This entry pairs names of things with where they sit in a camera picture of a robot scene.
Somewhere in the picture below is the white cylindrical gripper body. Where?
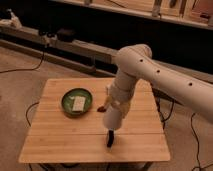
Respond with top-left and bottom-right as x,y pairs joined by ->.
103,107 -> 122,130

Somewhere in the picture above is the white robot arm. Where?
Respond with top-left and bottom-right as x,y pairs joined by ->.
103,44 -> 213,131

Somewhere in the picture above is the red pepper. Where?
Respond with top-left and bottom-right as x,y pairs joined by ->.
97,106 -> 106,112

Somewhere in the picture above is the white rectangular sponge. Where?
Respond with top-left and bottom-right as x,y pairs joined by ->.
72,96 -> 86,111

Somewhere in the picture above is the black upright object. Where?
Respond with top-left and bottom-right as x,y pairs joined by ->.
107,130 -> 114,148

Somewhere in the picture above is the green round plate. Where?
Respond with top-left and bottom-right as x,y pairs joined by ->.
61,88 -> 93,117

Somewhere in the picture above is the wooden table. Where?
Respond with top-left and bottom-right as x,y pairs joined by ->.
19,78 -> 170,163

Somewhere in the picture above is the black device on ledge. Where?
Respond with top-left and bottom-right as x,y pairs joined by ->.
57,29 -> 75,42

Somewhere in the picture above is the black cable on floor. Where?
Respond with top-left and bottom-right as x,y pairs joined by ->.
0,49 -> 46,75

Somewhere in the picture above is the black cable right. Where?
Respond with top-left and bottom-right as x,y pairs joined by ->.
189,111 -> 213,171

